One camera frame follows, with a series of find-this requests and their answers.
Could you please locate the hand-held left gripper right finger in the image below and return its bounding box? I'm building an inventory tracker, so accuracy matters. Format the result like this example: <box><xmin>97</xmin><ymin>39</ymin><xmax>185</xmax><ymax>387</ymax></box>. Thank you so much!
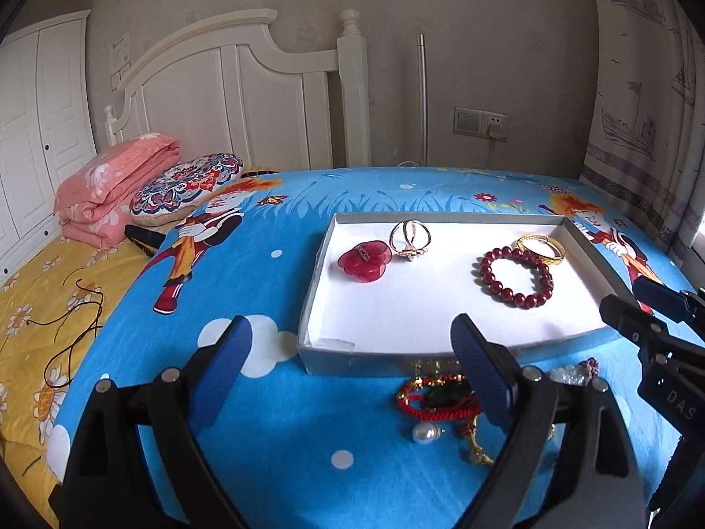
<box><xmin>450</xmin><ymin>313</ymin><xmax>645</xmax><ymax>529</ymax></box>

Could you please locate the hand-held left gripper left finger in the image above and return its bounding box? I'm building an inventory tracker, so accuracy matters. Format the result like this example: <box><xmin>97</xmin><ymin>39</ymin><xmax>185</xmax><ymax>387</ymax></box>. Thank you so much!
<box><xmin>48</xmin><ymin>315</ymin><xmax>254</xmax><ymax>529</ymax></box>

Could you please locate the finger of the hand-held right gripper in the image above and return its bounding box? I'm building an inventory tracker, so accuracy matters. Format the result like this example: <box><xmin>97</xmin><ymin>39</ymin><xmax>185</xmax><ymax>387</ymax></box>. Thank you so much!
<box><xmin>600</xmin><ymin>294</ymin><xmax>670</xmax><ymax>343</ymax></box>
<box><xmin>633</xmin><ymin>276</ymin><xmax>705</xmax><ymax>337</ymax></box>

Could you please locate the green and black pendant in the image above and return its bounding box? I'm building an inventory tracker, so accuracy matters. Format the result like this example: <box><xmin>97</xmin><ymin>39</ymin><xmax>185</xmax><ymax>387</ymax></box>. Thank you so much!
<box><xmin>430</xmin><ymin>383</ymin><xmax>469</xmax><ymax>404</ymax></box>

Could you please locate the gold bamboo bracelet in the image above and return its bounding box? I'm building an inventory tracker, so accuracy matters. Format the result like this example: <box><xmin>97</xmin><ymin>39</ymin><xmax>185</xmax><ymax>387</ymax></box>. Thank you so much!
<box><xmin>464</xmin><ymin>419</ymin><xmax>558</xmax><ymax>467</ymax></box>

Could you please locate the red cord bracelet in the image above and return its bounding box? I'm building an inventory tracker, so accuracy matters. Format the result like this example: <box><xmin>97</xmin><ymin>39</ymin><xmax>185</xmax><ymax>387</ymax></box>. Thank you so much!
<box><xmin>395</xmin><ymin>375</ymin><xmax>486</xmax><ymax>426</ymax></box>

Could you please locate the large white pearl pendant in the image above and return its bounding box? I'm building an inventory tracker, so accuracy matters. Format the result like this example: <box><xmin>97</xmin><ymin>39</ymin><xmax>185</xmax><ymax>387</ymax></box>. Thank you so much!
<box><xmin>411</xmin><ymin>422</ymin><xmax>445</xmax><ymax>445</ymax></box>

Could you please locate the clear crystal bead bracelet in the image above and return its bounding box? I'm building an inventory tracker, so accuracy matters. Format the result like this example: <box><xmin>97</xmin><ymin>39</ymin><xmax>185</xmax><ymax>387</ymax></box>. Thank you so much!
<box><xmin>549</xmin><ymin>357</ymin><xmax>602</xmax><ymax>385</ymax></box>

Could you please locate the shallow grey cardboard box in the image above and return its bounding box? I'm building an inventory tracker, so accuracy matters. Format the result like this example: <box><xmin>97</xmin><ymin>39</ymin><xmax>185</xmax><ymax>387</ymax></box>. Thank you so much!
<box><xmin>297</xmin><ymin>212</ymin><xmax>651</xmax><ymax>378</ymax></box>

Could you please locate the gold bangle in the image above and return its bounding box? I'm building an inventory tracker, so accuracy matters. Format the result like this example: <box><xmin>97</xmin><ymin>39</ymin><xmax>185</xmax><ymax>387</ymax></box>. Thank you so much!
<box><xmin>516</xmin><ymin>234</ymin><xmax>567</xmax><ymax>266</ymax></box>

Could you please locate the blue cartoon printed blanket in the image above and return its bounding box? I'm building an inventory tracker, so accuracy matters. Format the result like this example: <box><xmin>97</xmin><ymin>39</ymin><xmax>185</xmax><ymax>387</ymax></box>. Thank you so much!
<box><xmin>47</xmin><ymin>165</ymin><xmax>701</xmax><ymax>529</ymax></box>

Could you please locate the dark striped cloth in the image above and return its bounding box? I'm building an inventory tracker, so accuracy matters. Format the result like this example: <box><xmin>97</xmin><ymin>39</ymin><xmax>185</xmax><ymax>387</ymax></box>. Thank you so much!
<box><xmin>124</xmin><ymin>224</ymin><xmax>166</xmax><ymax>257</ymax></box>

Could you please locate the red flower hair clip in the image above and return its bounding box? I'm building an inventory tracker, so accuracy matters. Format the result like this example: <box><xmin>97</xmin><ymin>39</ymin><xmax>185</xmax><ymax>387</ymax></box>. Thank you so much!
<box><xmin>338</xmin><ymin>239</ymin><xmax>393</xmax><ymax>281</ymax></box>

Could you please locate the yellow floral bedsheet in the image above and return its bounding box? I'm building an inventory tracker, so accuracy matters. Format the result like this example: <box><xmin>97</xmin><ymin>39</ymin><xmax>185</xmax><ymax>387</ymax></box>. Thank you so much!
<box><xmin>0</xmin><ymin>234</ymin><xmax>162</xmax><ymax>525</ymax></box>

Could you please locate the round patterned cushion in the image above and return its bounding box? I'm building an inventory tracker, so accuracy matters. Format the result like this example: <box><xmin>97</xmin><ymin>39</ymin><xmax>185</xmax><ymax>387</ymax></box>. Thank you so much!
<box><xmin>129</xmin><ymin>153</ymin><xmax>245</xmax><ymax>227</ymax></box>

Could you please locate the ship printed curtain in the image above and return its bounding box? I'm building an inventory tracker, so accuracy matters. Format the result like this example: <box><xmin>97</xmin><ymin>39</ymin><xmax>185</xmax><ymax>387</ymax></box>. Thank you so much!
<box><xmin>578</xmin><ymin>0</ymin><xmax>705</xmax><ymax>266</ymax></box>

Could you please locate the pink folded quilt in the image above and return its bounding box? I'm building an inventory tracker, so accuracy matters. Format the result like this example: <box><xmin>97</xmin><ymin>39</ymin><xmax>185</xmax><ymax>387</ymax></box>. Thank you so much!
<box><xmin>53</xmin><ymin>133</ymin><xmax>182</xmax><ymax>243</ymax></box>

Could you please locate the white wooden headboard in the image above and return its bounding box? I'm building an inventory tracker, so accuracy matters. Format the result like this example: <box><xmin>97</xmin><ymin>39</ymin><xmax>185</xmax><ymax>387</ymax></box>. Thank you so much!
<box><xmin>104</xmin><ymin>8</ymin><xmax>371</xmax><ymax>173</ymax></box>

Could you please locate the silver metal pole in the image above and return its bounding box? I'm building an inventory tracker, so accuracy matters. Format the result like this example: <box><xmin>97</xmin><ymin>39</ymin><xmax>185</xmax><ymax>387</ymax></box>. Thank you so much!
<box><xmin>416</xmin><ymin>34</ymin><xmax>430</xmax><ymax>167</ymax></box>

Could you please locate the white wardrobe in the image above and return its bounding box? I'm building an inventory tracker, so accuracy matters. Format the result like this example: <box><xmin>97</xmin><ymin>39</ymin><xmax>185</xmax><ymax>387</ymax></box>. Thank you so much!
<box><xmin>0</xmin><ymin>10</ymin><xmax>98</xmax><ymax>283</ymax></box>

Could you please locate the dark red bead bracelet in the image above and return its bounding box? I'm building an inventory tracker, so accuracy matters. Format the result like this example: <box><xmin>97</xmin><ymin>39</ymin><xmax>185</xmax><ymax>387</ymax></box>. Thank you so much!
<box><xmin>472</xmin><ymin>248</ymin><xmax>554</xmax><ymax>309</ymax></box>

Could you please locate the thin dark cord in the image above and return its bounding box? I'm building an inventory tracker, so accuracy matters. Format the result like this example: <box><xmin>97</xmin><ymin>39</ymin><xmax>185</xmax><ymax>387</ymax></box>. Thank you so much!
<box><xmin>26</xmin><ymin>280</ymin><xmax>107</xmax><ymax>391</ymax></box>

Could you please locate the gold scarf ring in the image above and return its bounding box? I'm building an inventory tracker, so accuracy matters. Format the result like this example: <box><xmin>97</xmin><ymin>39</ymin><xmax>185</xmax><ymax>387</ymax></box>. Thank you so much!
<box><xmin>389</xmin><ymin>220</ymin><xmax>433</xmax><ymax>261</ymax></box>

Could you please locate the white charger cable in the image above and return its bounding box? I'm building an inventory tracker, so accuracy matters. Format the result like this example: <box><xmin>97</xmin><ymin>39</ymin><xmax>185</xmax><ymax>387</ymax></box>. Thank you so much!
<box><xmin>467</xmin><ymin>139</ymin><xmax>497</xmax><ymax>171</ymax></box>

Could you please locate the wall socket with white plug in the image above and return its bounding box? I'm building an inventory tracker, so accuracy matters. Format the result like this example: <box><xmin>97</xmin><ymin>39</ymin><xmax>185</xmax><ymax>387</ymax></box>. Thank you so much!
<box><xmin>482</xmin><ymin>111</ymin><xmax>510</xmax><ymax>142</ymax></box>

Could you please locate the grey wall switch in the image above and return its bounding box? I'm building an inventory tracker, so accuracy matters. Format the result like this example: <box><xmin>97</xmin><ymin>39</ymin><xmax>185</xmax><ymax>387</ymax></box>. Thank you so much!
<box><xmin>453</xmin><ymin>106</ymin><xmax>484</xmax><ymax>136</ymax></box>

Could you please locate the paper wall notice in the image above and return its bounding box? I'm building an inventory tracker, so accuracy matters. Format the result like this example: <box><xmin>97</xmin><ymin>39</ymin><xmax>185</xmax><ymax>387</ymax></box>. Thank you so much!
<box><xmin>110</xmin><ymin>36</ymin><xmax>134</xmax><ymax>92</ymax></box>

